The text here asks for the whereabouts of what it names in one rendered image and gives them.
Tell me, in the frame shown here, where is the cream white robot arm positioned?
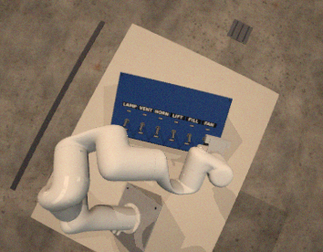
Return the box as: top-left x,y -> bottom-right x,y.
37,125 -> 234,236

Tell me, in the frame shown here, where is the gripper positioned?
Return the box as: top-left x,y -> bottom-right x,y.
195,142 -> 209,151

